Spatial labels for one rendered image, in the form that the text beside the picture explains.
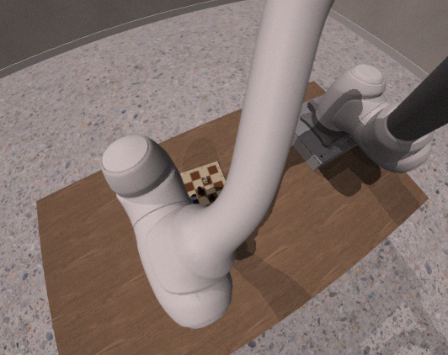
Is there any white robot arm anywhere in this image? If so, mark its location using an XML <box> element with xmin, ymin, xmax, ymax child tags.
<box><xmin>100</xmin><ymin>0</ymin><xmax>448</xmax><ymax>329</ymax></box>

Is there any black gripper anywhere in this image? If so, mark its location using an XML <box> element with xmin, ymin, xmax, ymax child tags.
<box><xmin>189</xmin><ymin>194</ymin><xmax>199</xmax><ymax>204</ymax></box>

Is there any checkered chessboard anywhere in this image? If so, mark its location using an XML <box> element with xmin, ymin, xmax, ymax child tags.
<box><xmin>180</xmin><ymin>162</ymin><xmax>226</xmax><ymax>206</ymax></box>

